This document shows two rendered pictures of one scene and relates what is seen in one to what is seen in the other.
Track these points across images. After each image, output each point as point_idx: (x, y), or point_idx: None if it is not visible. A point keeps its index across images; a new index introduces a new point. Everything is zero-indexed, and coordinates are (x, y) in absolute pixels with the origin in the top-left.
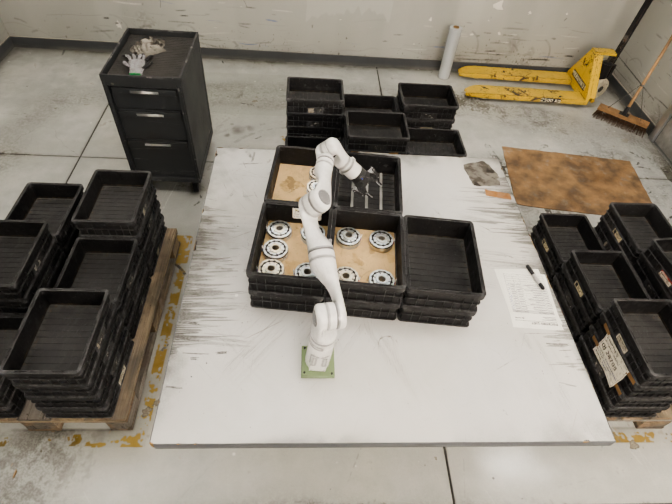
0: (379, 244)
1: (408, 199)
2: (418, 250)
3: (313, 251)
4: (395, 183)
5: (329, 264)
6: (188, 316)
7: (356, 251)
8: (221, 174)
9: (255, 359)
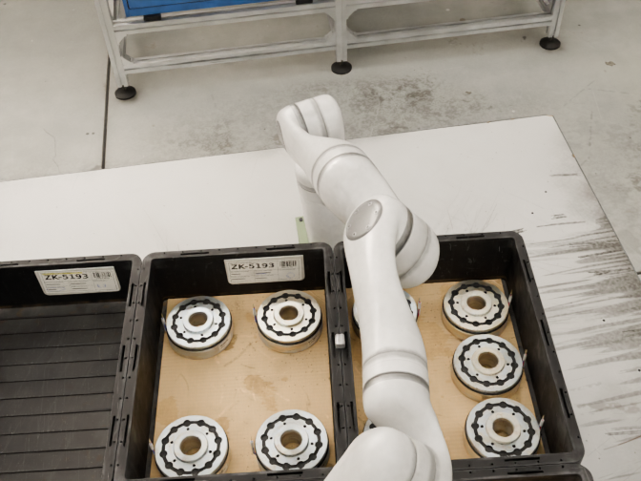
0: (197, 427)
1: None
2: (80, 454)
3: (364, 155)
4: None
5: (322, 142)
6: (619, 282)
7: (265, 418)
8: None
9: (447, 230)
